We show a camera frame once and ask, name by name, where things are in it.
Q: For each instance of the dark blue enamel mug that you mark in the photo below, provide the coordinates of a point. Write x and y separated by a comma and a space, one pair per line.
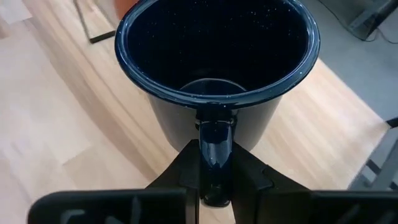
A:
217, 46

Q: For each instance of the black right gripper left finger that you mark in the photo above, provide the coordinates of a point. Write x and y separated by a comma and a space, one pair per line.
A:
174, 186

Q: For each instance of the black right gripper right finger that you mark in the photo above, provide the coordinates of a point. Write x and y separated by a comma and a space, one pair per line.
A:
255, 186

